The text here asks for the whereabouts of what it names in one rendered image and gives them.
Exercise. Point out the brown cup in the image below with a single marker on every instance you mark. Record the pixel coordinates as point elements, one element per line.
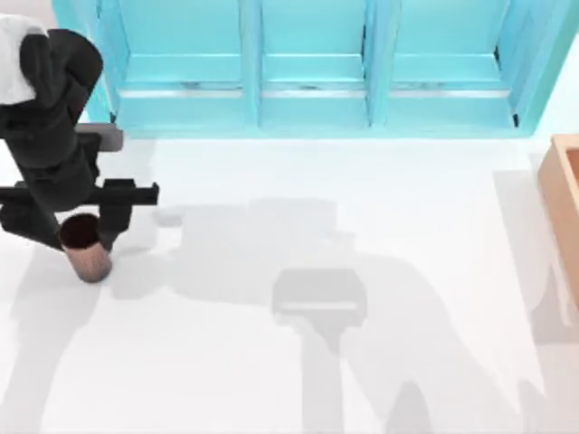
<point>88,262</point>

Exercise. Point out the grey rounded camera box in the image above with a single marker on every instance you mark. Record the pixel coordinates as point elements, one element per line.
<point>108,138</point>

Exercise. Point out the light blue rack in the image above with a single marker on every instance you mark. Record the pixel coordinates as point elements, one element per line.
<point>312,68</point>

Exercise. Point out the shallow salmon box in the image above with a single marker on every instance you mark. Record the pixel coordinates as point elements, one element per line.
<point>563,203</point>

